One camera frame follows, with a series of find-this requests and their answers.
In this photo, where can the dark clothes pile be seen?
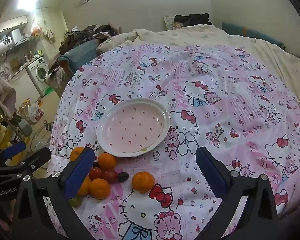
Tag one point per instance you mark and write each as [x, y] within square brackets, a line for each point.
[193, 18]

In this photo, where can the green floor mat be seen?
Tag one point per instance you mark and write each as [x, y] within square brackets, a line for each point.
[48, 92]

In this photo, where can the pink strawberry print plate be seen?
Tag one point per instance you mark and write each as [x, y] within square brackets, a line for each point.
[133, 127]

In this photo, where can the white water heater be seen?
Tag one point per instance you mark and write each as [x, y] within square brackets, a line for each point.
[2, 46]

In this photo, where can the dark grape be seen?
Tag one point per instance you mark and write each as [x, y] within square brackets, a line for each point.
[123, 176]

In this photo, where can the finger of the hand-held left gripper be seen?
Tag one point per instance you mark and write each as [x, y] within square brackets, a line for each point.
[32, 158]
[13, 150]

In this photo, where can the orange mandarin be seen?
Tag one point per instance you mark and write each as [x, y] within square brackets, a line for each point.
[76, 153]
[85, 186]
[107, 160]
[143, 182]
[99, 188]

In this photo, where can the white wall cabinets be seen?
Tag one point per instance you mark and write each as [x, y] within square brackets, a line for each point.
[12, 23]

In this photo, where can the silver range hood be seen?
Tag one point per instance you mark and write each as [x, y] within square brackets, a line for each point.
[18, 37]

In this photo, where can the white plastic bag red print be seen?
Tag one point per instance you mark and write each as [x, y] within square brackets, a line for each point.
[36, 112]

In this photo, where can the pink towel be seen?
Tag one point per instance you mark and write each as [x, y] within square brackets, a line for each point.
[2, 95]

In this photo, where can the pink cartoon printed blanket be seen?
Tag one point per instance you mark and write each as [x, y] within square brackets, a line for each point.
[215, 100]

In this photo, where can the green grape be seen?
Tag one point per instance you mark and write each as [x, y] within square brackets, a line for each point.
[75, 202]

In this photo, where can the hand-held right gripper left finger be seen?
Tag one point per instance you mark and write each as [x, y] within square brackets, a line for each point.
[76, 177]

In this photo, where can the yellow rack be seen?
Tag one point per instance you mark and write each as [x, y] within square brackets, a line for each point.
[0, 132]

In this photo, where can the red cherry tomato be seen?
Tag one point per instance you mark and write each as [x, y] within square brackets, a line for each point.
[110, 176]
[95, 173]

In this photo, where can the orange hanging bag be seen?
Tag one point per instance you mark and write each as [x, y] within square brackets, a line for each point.
[36, 30]

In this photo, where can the kitchen counter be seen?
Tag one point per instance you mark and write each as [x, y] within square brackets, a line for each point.
[17, 70]

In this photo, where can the blue grey cushion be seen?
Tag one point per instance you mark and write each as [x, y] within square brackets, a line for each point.
[81, 52]

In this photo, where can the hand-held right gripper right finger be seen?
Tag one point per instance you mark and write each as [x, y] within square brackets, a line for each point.
[212, 175]

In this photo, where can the floral pillow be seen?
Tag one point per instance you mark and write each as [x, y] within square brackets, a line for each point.
[169, 22]

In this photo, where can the heap of dark clothes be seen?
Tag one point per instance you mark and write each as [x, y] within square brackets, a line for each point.
[85, 36]

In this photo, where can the blue pillow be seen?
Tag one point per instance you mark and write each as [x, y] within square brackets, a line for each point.
[252, 33]

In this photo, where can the white washing machine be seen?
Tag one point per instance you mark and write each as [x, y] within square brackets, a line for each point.
[38, 73]

